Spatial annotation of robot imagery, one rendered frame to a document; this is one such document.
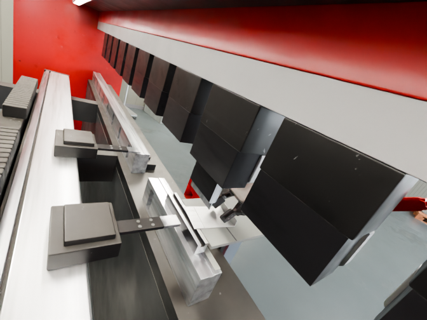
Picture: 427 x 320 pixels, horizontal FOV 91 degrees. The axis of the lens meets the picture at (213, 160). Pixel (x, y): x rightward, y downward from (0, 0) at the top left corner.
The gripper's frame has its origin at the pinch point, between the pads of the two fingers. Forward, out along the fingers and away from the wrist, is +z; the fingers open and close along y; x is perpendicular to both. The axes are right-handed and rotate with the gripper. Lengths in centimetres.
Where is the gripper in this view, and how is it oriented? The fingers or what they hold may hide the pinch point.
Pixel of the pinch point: (222, 209)
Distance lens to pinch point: 61.7
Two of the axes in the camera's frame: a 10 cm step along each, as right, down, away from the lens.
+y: 4.2, 4.9, -7.7
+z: -8.1, 5.9, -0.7
